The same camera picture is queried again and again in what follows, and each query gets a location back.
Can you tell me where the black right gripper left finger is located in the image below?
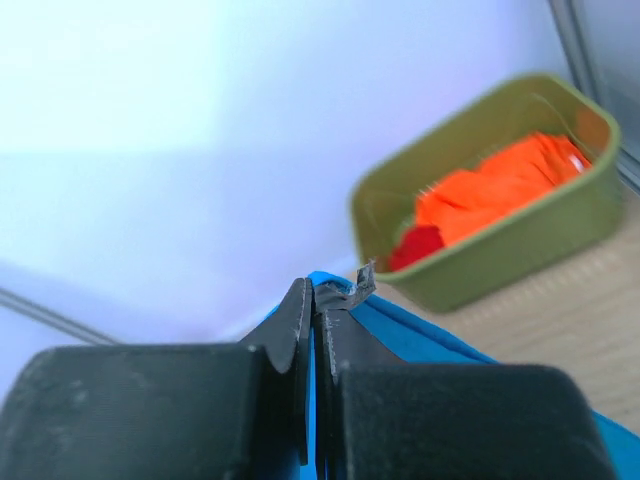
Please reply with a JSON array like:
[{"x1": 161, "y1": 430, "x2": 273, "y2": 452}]
[{"x1": 1, "y1": 278, "x2": 313, "y2": 479}]

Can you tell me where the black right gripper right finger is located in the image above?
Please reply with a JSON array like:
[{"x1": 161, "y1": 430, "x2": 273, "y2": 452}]
[{"x1": 313, "y1": 266, "x2": 616, "y2": 479}]

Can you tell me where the blue t shirt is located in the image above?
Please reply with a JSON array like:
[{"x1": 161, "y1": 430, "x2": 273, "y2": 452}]
[{"x1": 259, "y1": 270, "x2": 640, "y2": 480}]

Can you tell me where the red t shirt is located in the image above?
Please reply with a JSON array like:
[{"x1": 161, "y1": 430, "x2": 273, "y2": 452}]
[{"x1": 388, "y1": 225, "x2": 445, "y2": 272}]

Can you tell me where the olive green plastic bin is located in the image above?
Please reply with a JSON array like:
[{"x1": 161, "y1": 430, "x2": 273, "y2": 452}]
[{"x1": 351, "y1": 74, "x2": 623, "y2": 313}]

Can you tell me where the orange t shirt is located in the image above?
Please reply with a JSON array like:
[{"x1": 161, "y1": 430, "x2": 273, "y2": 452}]
[{"x1": 414, "y1": 132, "x2": 592, "y2": 246}]

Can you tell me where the left aluminium frame post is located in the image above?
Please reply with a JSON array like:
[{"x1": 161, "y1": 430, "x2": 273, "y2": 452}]
[{"x1": 1, "y1": 288, "x2": 120, "y2": 345}]

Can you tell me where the aluminium frame post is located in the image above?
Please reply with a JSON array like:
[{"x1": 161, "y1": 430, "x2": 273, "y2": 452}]
[
  {"x1": 547, "y1": 0, "x2": 640, "y2": 196},
  {"x1": 1, "y1": 288, "x2": 120, "y2": 345}
]

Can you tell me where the right aluminium frame post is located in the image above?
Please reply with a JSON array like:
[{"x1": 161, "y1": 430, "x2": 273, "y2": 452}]
[{"x1": 547, "y1": 0, "x2": 640, "y2": 196}]

